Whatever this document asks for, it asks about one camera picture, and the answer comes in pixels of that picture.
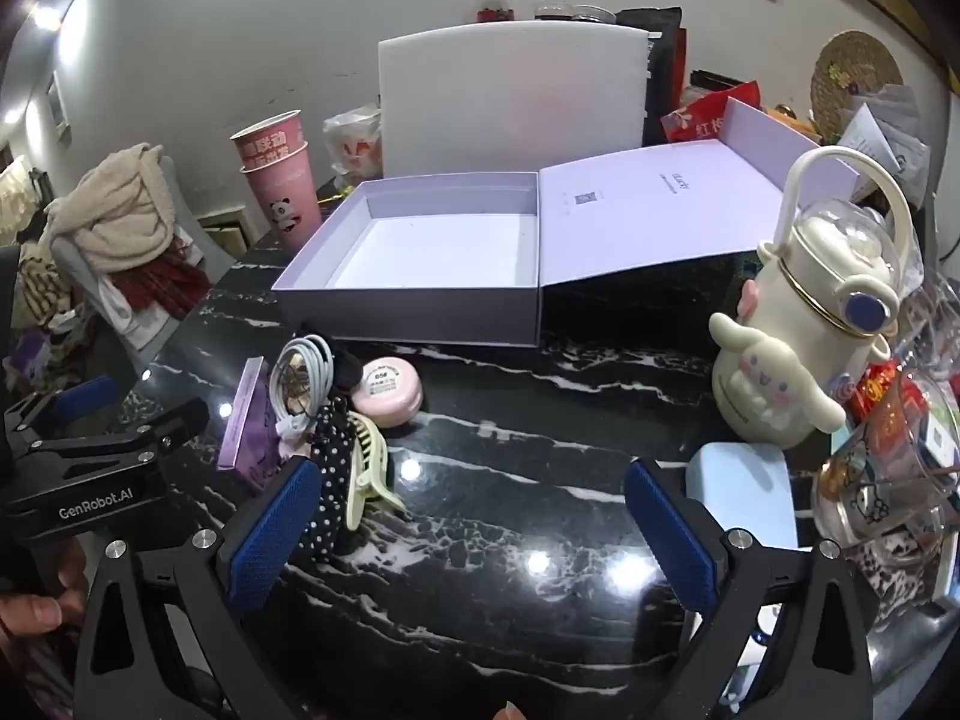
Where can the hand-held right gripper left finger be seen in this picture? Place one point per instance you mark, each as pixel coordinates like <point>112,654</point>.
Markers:
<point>270,532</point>

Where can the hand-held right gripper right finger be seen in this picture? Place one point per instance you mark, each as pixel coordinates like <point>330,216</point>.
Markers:
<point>670,536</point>

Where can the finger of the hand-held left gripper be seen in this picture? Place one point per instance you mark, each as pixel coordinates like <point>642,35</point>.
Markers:
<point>150,431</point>
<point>82,399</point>

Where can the black polka dot scrunchie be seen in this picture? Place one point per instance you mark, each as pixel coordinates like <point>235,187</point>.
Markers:
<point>330,480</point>

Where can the purple perfume box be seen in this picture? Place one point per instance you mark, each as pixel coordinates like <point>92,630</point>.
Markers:
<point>251,427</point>

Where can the pale yellow hair claw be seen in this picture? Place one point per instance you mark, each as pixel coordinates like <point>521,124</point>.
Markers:
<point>371,465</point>

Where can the black hair clip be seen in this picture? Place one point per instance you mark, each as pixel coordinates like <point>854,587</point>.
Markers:
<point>346,371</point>

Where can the pink round compact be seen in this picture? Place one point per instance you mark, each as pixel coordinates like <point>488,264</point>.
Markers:
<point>394,399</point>

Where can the lavender gift box with lid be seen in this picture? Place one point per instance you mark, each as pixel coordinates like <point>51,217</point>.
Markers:
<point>420,300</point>

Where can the person's left hand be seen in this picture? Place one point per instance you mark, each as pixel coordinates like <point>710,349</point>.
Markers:
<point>30,607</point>

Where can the light blue case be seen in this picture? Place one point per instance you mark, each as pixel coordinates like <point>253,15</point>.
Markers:
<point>742,487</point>

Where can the red plaid cloth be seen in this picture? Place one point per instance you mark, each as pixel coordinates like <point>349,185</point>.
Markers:
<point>169,281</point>

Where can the beige fleece blanket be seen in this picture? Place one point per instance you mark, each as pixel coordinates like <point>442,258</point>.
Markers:
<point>112,217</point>

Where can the clear glass cup with cartoon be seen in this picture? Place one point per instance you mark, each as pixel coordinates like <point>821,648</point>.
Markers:
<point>870,495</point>

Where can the cream cartoon dog water bottle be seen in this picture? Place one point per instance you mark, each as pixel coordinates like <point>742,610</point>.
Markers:
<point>795,315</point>

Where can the red candy packet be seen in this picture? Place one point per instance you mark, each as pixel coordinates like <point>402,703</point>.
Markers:
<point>881,390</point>

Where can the pink paper cup with panda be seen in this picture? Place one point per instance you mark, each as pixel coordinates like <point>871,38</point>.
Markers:
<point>285,195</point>

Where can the clear plastic wrap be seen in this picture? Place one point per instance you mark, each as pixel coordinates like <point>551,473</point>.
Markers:
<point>930,315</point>

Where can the plastic bag with drink cup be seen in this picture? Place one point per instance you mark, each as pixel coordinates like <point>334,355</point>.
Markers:
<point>352,142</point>

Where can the red printed packet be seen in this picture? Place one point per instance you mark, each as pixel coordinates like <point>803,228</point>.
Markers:
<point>686,126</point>

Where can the white papers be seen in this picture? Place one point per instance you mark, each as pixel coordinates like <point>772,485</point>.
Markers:
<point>877,139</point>

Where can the white foam sheet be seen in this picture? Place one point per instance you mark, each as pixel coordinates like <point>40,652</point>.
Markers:
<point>510,90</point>

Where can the red paper bag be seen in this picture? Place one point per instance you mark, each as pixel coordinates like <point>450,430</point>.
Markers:
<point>679,52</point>

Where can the black foil bag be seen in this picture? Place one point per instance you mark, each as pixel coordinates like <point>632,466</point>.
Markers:
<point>661,37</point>

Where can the round woven mat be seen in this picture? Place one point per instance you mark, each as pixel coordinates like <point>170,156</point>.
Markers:
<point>847,60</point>

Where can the glass jar with red contents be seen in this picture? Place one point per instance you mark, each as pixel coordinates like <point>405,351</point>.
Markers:
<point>495,6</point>

